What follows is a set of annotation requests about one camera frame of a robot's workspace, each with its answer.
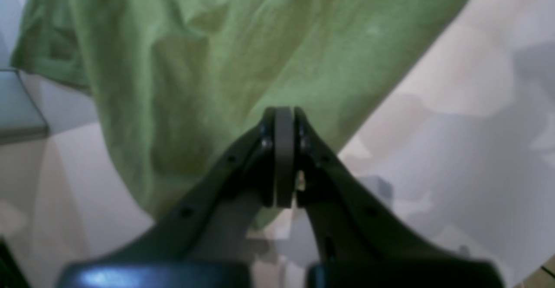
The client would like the green t-shirt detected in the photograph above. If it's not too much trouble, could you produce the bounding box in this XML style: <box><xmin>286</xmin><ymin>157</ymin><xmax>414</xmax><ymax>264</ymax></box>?
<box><xmin>10</xmin><ymin>0</ymin><xmax>468</xmax><ymax>219</ymax></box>

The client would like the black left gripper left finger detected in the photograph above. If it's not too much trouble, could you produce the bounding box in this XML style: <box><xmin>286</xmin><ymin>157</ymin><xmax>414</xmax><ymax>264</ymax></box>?
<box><xmin>57</xmin><ymin>108</ymin><xmax>295</xmax><ymax>288</ymax></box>

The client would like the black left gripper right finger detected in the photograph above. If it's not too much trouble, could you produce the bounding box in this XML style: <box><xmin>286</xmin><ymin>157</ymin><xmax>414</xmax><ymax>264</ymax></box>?
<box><xmin>295</xmin><ymin>108</ymin><xmax>503</xmax><ymax>288</ymax></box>

